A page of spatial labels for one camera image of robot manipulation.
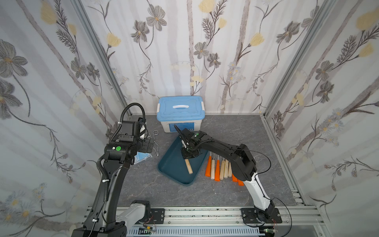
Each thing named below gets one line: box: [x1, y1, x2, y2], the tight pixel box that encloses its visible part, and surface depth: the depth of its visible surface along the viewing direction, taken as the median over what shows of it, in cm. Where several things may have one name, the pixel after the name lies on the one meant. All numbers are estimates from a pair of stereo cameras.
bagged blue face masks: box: [134, 151, 153, 165], surface depth 97 cm
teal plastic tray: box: [156, 135, 210, 187], surface depth 90 cm
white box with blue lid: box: [156, 95, 206, 133], surface depth 103 cm
